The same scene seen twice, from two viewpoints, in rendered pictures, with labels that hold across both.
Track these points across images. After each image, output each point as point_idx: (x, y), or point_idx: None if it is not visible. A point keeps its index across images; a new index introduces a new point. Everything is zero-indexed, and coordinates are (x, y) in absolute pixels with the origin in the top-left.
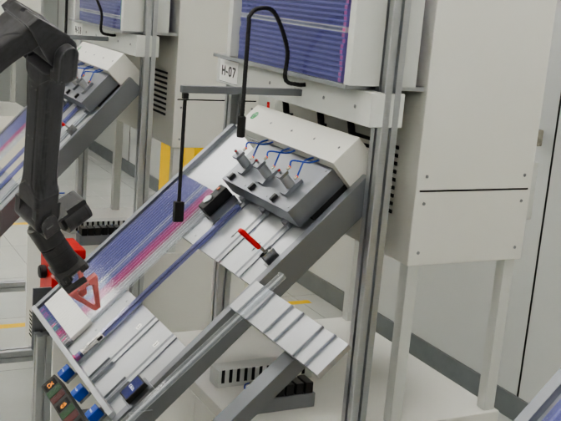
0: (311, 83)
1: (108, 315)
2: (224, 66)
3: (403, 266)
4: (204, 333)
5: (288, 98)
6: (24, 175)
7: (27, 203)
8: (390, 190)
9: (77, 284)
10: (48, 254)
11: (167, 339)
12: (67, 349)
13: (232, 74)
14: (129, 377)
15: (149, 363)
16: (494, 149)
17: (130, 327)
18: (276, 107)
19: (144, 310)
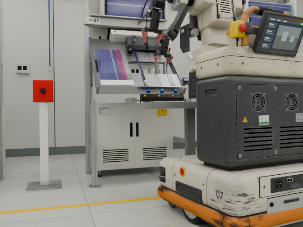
0: (143, 21)
1: (135, 78)
2: (90, 18)
3: (157, 65)
4: (177, 70)
5: (132, 25)
6: (178, 21)
7: (176, 29)
8: None
9: (172, 55)
10: (167, 47)
11: (167, 74)
12: (141, 85)
13: (96, 21)
14: (171, 83)
15: (171, 79)
16: None
17: (149, 77)
18: (89, 35)
19: (146, 74)
